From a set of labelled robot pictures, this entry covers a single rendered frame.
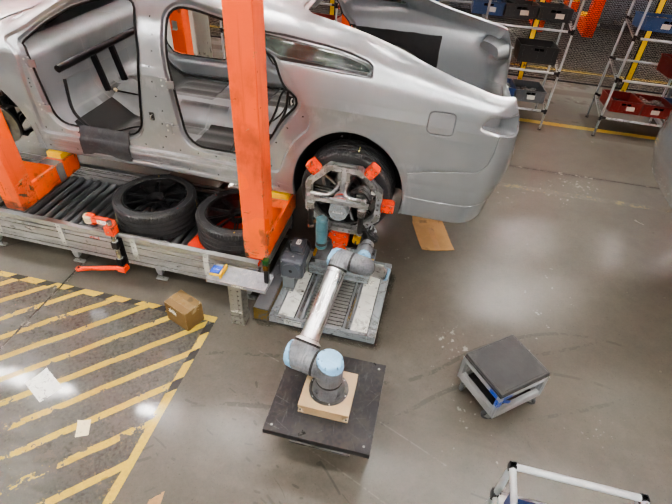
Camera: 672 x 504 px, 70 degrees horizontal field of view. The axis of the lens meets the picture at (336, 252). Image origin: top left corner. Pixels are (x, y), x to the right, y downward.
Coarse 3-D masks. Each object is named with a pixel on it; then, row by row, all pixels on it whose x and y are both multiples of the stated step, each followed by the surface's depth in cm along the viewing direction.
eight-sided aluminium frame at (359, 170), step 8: (328, 168) 325; (336, 168) 324; (344, 168) 322; (352, 168) 322; (360, 168) 322; (312, 176) 332; (320, 176) 331; (360, 176) 323; (312, 184) 341; (368, 184) 325; (376, 184) 329; (376, 192) 328; (376, 200) 332; (376, 208) 336; (376, 216) 340; (328, 224) 356; (336, 224) 359; (344, 224) 357; (368, 224) 346; (344, 232) 356; (352, 232) 354
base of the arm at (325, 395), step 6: (318, 384) 269; (342, 384) 274; (312, 390) 277; (318, 390) 271; (324, 390) 268; (330, 390) 268; (336, 390) 270; (342, 390) 273; (318, 396) 272; (324, 396) 270; (330, 396) 270; (336, 396) 272; (342, 396) 275; (330, 402) 272
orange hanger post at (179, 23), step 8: (176, 16) 526; (184, 16) 530; (176, 24) 531; (184, 24) 533; (176, 32) 537; (184, 32) 536; (176, 40) 543; (184, 40) 541; (176, 48) 549; (184, 48) 547; (192, 48) 559
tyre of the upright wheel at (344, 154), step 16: (336, 144) 338; (352, 144) 335; (368, 144) 339; (320, 160) 332; (336, 160) 329; (352, 160) 326; (368, 160) 326; (384, 160) 339; (304, 176) 344; (384, 176) 330; (304, 192) 352; (384, 192) 336; (352, 224) 360
